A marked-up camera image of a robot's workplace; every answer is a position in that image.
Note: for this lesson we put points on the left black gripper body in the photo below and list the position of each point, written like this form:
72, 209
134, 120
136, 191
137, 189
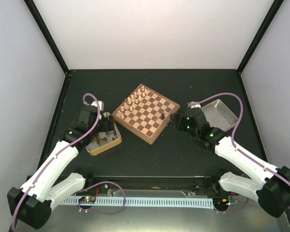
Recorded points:
105, 127

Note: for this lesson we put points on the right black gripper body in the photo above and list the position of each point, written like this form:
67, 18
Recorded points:
181, 126

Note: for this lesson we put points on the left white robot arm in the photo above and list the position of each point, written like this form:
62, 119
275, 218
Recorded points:
35, 200

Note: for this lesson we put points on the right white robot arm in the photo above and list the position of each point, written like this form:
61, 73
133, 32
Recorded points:
265, 183

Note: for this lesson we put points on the wooden chess board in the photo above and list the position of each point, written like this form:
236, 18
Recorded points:
145, 106

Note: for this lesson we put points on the left controller board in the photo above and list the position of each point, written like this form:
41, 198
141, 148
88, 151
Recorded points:
87, 199

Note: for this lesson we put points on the controller board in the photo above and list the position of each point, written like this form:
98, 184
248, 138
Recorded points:
87, 199
224, 201

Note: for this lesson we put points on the right controller board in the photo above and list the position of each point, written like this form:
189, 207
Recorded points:
224, 201

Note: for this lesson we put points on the yellow tin box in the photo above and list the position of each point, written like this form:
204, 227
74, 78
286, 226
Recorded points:
113, 140

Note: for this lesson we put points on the silver metal tray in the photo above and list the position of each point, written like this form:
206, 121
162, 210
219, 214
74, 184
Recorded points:
219, 115

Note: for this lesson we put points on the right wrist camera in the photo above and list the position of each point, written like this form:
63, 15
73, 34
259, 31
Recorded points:
193, 104

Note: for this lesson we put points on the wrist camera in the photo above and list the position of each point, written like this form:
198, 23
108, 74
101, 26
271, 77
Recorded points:
99, 104
193, 104

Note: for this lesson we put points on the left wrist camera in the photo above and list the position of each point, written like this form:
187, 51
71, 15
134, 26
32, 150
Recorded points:
99, 104

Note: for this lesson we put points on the black mounting rail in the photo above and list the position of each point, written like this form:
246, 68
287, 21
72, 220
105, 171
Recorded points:
207, 185

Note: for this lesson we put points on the white slotted cable duct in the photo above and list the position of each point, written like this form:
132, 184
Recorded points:
203, 203

